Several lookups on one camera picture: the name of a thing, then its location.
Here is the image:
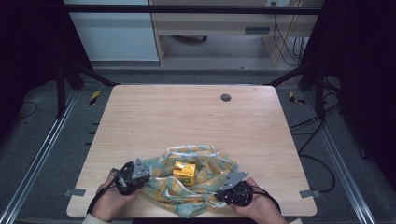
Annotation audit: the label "left hand-held gripper cable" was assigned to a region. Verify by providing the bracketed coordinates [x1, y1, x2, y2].
[87, 167, 129, 216]

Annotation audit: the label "person's right hand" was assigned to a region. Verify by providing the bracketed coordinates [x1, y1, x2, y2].
[230, 177, 289, 224]

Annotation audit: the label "black frame crossbar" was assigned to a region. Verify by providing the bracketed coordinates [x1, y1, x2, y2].
[64, 4, 323, 15]

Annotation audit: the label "white cabinet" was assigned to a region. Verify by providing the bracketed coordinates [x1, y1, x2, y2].
[64, 0, 160, 62]

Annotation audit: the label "yellow black striped tape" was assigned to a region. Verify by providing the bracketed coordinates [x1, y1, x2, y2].
[89, 89, 102, 107]
[288, 91, 306, 105]

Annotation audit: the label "person's left hand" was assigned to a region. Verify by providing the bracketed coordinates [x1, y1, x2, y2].
[91, 174, 139, 222]

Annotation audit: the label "right hand-held gripper cable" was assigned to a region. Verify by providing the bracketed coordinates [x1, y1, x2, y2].
[250, 185, 282, 214]

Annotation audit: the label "fruit print cloth bag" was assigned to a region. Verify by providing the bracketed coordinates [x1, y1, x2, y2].
[138, 144, 241, 217]

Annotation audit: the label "aluminium floor rail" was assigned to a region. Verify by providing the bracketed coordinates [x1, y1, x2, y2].
[0, 90, 79, 224]
[303, 91, 378, 224]

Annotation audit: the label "hand-held gripper cable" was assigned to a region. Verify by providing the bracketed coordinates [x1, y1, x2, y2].
[250, 185, 282, 214]
[87, 167, 129, 216]

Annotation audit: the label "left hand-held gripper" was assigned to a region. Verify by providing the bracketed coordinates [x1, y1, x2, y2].
[110, 158, 151, 196]

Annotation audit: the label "light wooden desk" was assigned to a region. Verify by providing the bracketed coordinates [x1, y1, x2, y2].
[148, 0, 323, 67]

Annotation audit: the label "yellow carton box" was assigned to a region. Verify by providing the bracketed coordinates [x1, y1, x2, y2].
[173, 161, 197, 187]

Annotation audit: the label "black hanging desk cables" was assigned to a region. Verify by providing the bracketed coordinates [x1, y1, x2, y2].
[272, 13, 308, 67]

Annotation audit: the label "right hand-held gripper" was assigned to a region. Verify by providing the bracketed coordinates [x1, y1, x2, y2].
[214, 171, 255, 207]

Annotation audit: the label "grey metal bracket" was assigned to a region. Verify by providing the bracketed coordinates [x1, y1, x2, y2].
[299, 189, 322, 199]
[63, 188, 87, 198]

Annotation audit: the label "black frame strut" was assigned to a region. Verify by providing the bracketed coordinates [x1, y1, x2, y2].
[264, 61, 327, 119]
[56, 60, 120, 119]

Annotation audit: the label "thin black floor cable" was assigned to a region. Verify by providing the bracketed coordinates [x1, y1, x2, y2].
[14, 100, 39, 121]

